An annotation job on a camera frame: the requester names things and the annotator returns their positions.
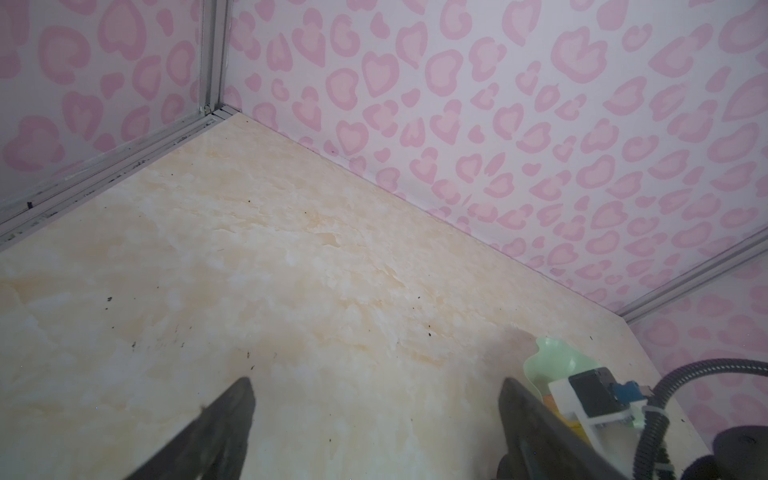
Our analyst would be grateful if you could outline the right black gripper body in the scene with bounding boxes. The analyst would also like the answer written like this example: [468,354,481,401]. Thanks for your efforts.
[681,425,768,480]

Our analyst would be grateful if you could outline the left aluminium frame post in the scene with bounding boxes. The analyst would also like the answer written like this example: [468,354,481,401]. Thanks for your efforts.
[198,0,232,115]

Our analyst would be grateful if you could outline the green scalloped fruit bowl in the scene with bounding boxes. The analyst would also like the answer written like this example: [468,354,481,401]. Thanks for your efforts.
[523,337,601,399]

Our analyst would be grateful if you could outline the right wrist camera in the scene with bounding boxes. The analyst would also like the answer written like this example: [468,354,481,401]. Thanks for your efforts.
[549,367,652,450]

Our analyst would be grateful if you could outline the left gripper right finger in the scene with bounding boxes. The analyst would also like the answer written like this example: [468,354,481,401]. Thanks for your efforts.
[496,378,624,479]

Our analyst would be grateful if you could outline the right aluminium frame post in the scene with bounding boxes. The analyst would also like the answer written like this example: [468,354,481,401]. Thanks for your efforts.
[616,227,767,325]

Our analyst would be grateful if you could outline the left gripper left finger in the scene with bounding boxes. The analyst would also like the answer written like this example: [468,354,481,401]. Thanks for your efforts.
[129,377,256,479]

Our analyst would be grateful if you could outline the yellow fake squash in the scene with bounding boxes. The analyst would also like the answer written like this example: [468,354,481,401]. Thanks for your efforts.
[542,395,590,445]

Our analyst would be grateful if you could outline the aluminium frame post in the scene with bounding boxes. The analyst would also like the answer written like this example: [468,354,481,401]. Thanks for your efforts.
[198,0,232,115]
[616,227,767,325]

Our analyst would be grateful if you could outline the right black corrugated cable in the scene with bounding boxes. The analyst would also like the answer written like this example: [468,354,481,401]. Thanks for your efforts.
[632,358,768,480]

